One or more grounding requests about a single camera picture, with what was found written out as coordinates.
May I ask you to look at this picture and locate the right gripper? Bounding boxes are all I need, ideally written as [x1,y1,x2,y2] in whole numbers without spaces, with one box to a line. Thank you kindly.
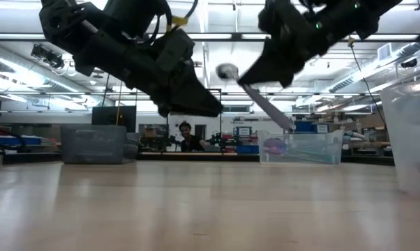
[237,0,336,89]

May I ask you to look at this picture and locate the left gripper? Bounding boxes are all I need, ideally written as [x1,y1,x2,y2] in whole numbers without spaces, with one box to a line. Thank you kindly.
[73,29,224,119]

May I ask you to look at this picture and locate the silver spoon lilac handle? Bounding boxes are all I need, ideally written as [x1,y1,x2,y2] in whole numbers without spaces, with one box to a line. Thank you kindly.
[216,63,297,132]

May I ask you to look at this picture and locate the purple spoon teal handle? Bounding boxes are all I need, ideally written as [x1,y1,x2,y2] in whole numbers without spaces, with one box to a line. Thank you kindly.
[264,137,288,157]

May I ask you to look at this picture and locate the person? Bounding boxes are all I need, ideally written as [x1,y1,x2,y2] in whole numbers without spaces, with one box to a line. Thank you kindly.
[178,121,211,153]

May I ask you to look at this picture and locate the blue storage bin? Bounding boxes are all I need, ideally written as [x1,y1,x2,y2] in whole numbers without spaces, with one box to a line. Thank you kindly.
[236,144,260,155]

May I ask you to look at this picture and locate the yellow tag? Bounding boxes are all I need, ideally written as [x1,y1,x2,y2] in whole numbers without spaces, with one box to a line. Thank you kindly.
[170,15,189,31]

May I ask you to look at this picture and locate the black monitor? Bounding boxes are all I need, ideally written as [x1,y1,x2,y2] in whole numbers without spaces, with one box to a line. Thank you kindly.
[91,105,137,133]

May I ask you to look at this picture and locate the clear plastic container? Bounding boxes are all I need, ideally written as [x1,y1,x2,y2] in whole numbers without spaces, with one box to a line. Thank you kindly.
[380,78,420,198]
[257,129,345,165]

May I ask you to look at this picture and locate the dark grey plastic container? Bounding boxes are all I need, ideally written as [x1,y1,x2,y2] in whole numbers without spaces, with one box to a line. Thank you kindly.
[60,124,128,165]

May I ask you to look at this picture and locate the blue storage bins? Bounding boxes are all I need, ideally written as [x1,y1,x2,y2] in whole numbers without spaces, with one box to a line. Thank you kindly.
[0,135,43,146]

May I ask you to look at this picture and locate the black aluminium table frame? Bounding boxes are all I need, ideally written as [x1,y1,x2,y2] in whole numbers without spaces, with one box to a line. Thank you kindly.
[0,151,396,167]

